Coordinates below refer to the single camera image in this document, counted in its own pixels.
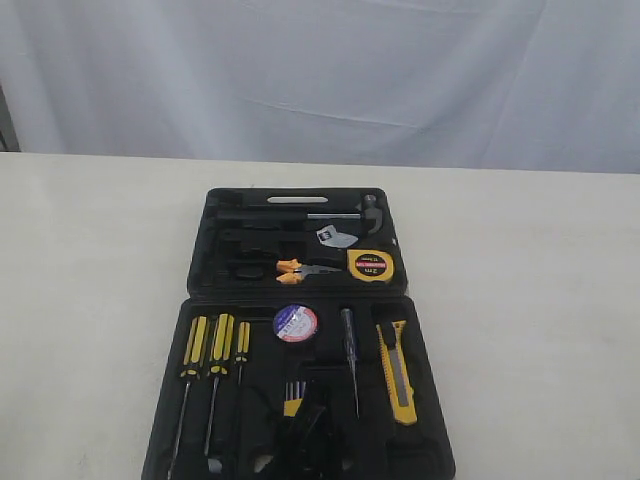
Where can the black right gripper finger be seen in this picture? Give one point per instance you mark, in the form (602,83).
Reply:
(357,443)
(291,455)

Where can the yellow utility knife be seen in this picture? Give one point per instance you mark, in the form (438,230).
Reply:
(399,388)

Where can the PVC insulating tape roll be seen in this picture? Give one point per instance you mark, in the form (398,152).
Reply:
(295,323)

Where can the black plastic tool case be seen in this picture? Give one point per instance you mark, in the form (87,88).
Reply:
(298,353)

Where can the yellow tape measure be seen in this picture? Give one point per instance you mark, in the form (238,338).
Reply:
(370,265)

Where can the orange black pliers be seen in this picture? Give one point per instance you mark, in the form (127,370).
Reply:
(272,271)

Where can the hex key set yellow holder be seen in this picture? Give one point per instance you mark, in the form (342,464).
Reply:
(293,397)

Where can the small yellow black screwdriver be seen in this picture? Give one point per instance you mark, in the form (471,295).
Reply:
(241,356)

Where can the large yellow black screwdriver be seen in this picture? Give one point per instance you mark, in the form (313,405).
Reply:
(189,371)

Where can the clear voltage tester screwdriver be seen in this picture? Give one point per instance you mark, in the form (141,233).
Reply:
(346,315)

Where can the middle yellow black screwdriver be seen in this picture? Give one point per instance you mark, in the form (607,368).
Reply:
(217,365)

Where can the silver adjustable wrench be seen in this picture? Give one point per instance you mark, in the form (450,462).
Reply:
(328,236)

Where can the claw hammer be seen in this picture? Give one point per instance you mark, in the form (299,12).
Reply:
(366,210)

